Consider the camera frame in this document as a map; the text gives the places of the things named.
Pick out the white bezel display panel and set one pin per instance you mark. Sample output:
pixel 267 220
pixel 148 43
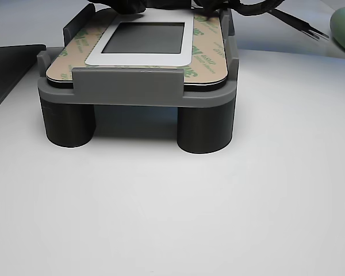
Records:
pixel 143 59

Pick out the tan printed adhesive liner film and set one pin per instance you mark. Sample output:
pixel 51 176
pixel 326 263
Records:
pixel 210 57

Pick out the dark grey cylinder leg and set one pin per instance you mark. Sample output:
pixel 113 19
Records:
pixel 204 129
pixel 69 126

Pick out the black tweezers tool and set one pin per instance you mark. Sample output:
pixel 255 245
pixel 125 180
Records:
pixel 302 24

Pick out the black blue-padded clamp gripper jaw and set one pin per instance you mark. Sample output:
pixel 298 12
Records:
pixel 207 7

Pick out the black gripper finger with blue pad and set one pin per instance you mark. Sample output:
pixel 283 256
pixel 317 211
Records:
pixel 130 6

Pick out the dark grey flat tray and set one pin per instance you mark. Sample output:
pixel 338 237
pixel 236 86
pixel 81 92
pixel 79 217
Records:
pixel 5 72

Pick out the grey printed holder fixture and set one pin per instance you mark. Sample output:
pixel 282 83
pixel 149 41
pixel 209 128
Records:
pixel 126 83

